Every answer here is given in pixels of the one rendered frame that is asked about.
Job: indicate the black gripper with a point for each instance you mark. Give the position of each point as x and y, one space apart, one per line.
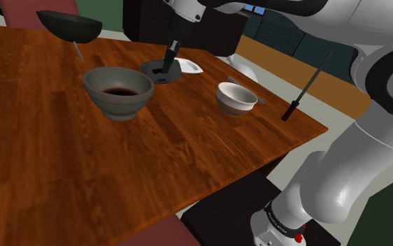
181 29

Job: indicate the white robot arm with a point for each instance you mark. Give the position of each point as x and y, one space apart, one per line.
349 163

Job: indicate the dark cabinet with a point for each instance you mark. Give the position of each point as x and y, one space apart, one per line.
213 30

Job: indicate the white plate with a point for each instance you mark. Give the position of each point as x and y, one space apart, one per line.
191 66

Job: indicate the dark grey flat tray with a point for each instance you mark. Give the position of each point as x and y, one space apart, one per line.
169 76

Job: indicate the white and brown bowl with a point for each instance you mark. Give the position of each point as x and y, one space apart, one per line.
233 102

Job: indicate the grey bowl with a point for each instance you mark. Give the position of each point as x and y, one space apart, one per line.
121 102

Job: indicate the black bowl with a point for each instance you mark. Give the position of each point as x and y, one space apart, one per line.
70 29

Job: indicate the dark teal sofa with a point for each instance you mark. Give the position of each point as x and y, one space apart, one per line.
305 44

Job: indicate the black honing rod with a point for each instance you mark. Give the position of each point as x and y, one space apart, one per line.
303 92

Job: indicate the red chair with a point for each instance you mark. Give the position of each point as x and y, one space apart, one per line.
169 235
29 10

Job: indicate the wooden table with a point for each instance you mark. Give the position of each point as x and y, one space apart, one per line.
63 160

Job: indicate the dark robot stand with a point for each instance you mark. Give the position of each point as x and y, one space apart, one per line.
223 214

